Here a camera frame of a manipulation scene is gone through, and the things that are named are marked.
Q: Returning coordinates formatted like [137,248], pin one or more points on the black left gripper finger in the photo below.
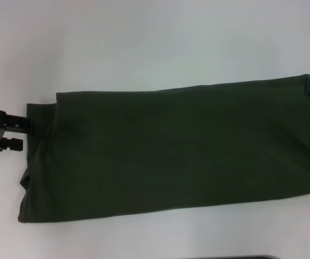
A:
[17,125]
[13,144]

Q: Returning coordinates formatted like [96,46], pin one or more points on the dark green FREE t-shirt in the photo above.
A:
[171,148]

